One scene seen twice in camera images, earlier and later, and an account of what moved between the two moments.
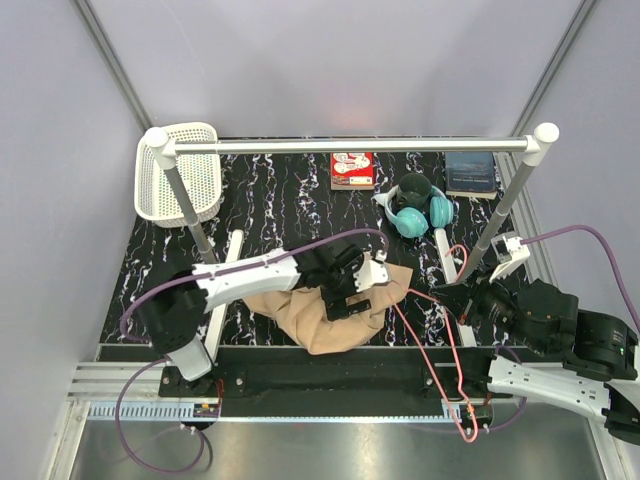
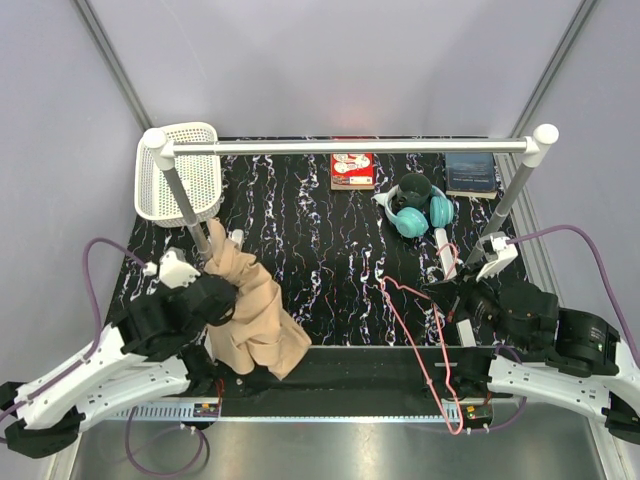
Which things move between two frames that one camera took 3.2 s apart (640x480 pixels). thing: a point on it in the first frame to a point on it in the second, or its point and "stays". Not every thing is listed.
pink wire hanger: x=454 y=347 to x=383 y=282
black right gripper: x=457 y=296 stays
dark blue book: x=470 y=175 stays
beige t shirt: x=301 y=310 to x=260 y=331
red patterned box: x=352 y=170 stays
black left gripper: x=336 y=305 to x=227 y=310
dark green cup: x=413 y=190 stays
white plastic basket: x=200 y=175 stays
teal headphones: x=413 y=222 stays
